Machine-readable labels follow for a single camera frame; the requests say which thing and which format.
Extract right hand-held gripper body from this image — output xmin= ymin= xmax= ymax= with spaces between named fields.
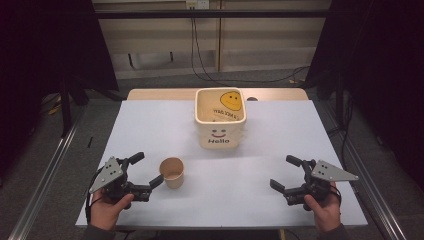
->
xmin=283 ymin=158 xmax=360 ymax=206

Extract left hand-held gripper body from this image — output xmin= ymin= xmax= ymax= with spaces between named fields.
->
xmin=89 ymin=156 xmax=151 ymax=203

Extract person's right hand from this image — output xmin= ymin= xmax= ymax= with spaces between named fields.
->
xmin=303 ymin=182 xmax=342 ymax=233

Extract cream smiley face bin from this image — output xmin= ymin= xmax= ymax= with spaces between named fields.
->
xmin=194 ymin=86 xmax=248 ymax=150

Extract black curtain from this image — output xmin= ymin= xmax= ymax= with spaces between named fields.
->
xmin=0 ymin=0 xmax=120 ymax=174
xmin=304 ymin=0 xmax=424 ymax=183

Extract brown paper cup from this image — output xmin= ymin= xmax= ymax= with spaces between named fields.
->
xmin=158 ymin=156 xmax=186 ymax=190

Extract yellow cable bundle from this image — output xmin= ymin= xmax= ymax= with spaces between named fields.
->
xmin=40 ymin=93 xmax=64 ymax=116

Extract white table mat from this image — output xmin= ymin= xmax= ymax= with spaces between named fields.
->
xmin=75 ymin=99 xmax=369 ymax=231

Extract wooden table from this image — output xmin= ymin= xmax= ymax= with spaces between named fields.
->
xmin=126 ymin=87 xmax=310 ymax=102

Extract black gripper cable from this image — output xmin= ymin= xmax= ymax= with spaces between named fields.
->
xmin=329 ymin=184 xmax=343 ymax=205
xmin=84 ymin=168 xmax=105 ymax=225

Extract black floor cables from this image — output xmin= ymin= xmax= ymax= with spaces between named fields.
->
xmin=189 ymin=6 xmax=312 ymax=85

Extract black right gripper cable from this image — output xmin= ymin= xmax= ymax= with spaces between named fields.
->
xmin=329 ymin=184 xmax=343 ymax=205

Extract white wall outlet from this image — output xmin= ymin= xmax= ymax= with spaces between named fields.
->
xmin=185 ymin=0 xmax=211 ymax=10

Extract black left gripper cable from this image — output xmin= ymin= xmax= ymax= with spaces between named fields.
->
xmin=84 ymin=168 xmax=105 ymax=225

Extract person's left hand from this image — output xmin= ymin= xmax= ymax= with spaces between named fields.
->
xmin=90 ymin=192 xmax=135 ymax=232

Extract aluminium floor rail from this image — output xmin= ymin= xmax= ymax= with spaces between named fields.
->
xmin=7 ymin=108 xmax=86 ymax=240
xmin=328 ymin=109 xmax=408 ymax=240

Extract black metal stand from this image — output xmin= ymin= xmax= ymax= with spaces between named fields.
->
xmin=59 ymin=78 xmax=74 ymax=138

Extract black horizontal bar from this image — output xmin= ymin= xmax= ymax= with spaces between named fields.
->
xmin=94 ymin=9 xmax=332 ymax=20

